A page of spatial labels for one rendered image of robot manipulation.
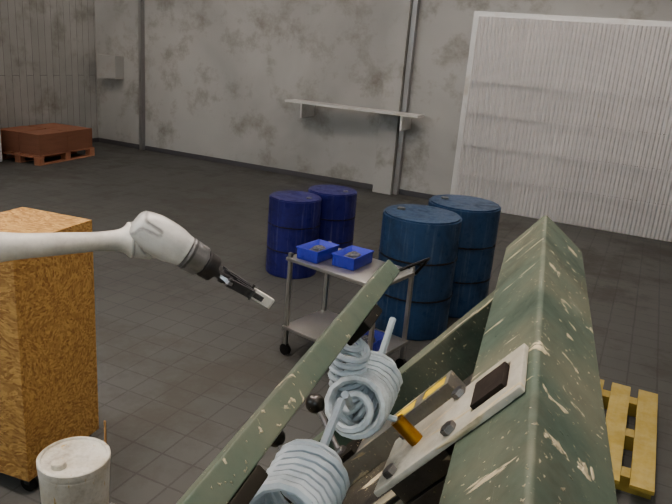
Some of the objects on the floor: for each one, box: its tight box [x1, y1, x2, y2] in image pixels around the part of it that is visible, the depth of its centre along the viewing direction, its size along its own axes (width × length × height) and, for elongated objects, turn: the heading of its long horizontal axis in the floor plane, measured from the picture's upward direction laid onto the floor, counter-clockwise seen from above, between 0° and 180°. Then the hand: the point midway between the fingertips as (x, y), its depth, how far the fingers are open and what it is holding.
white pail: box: [36, 420, 111, 504], centre depth 290 cm, size 32×30×47 cm
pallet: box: [600, 379, 658, 500], centre depth 404 cm, size 121×84×11 cm
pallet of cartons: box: [0, 123, 95, 166], centre depth 1087 cm, size 136×98×48 cm
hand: (261, 298), depth 190 cm, fingers closed
